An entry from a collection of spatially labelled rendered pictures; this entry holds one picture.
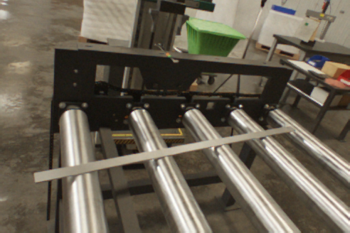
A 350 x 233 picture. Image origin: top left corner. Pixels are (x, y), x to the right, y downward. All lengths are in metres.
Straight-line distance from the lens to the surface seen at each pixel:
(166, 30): 2.12
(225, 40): 3.96
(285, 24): 8.01
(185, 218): 0.87
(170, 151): 1.05
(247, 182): 1.07
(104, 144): 1.26
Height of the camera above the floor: 1.56
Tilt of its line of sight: 25 degrees down
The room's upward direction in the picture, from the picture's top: 15 degrees clockwise
